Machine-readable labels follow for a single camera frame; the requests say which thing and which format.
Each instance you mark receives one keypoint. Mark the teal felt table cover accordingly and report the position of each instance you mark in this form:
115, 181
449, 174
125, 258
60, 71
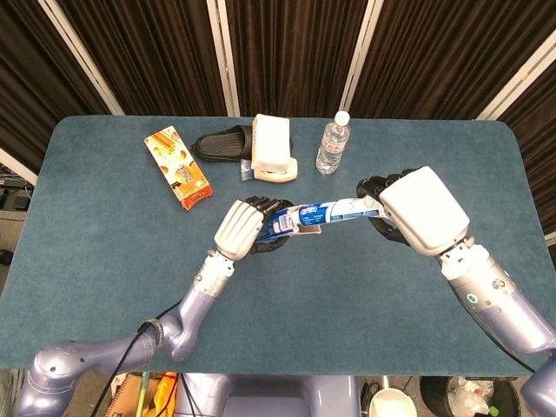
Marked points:
326, 304

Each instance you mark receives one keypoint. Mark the clear plastic water bottle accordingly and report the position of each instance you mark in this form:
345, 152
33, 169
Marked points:
332, 147

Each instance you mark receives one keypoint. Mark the white partition frame post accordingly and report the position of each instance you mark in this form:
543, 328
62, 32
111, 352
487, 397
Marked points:
512, 87
219, 56
114, 106
357, 65
17, 167

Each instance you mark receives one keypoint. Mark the purple robot torso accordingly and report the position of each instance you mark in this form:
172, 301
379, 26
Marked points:
269, 399

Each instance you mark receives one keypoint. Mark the black trash bin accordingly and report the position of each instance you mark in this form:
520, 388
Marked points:
430, 399

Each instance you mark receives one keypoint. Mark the white tissue pack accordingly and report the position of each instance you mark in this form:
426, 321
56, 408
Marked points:
271, 143

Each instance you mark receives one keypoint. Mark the black slipper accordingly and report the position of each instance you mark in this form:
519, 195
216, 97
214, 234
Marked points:
221, 145

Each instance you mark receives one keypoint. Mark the brown pleated curtain panel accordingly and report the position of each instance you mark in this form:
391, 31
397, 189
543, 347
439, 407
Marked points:
291, 52
538, 152
26, 87
434, 52
152, 52

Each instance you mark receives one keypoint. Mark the left purple robot arm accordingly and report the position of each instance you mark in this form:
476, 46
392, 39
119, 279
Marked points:
191, 317

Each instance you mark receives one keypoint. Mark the white blue toothpaste tube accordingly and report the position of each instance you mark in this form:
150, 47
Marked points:
343, 210

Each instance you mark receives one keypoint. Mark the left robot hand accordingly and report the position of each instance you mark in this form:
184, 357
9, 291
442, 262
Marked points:
236, 230

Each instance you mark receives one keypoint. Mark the orange snack box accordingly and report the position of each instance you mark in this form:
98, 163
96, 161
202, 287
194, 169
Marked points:
180, 169

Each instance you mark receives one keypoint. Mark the yellow orange bag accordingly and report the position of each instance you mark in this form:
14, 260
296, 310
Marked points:
165, 391

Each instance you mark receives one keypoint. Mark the white bowl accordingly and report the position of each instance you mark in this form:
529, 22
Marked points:
391, 404

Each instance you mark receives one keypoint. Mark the right purple robot arm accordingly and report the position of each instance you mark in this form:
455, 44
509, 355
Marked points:
491, 299

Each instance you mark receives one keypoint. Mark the blue toothpaste carton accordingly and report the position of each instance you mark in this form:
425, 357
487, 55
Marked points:
280, 223

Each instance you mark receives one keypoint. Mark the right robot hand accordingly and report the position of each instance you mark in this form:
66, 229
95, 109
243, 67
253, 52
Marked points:
425, 208

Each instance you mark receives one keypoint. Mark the black floor equipment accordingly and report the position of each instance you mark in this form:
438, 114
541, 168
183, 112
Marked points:
17, 202

